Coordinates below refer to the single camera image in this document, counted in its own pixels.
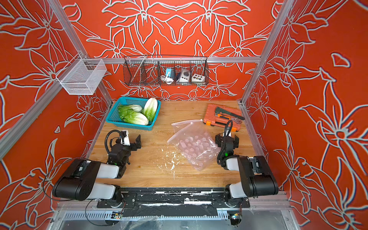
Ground chinese cabbage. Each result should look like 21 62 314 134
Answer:
117 104 143 119
142 98 158 122
121 109 149 126

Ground clear mesh wall bin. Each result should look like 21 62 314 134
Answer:
57 59 107 95

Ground black wire wall basket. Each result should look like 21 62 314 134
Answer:
123 55 209 86

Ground white cable with blue box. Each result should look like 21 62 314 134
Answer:
159 67 176 85

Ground chinese cabbage front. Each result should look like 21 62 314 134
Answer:
121 109 149 126

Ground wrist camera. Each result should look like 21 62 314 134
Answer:
120 130 129 145
224 128 232 137

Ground teal plastic basket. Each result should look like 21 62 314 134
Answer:
106 97 161 131

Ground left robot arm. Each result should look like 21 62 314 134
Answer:
52 129 142 204

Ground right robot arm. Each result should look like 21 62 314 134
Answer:
215 134 278 201

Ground orange tool case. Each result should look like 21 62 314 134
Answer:
203 103 243 132

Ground clear zipper bag pink dots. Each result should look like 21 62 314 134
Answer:
167 123 220 171

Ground white socket cube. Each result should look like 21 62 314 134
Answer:
191 74 205 84

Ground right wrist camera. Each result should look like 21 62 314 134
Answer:
224 128 232 137

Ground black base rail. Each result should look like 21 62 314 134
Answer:
97 187 250 219

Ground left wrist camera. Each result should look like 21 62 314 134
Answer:
120 130 129 145

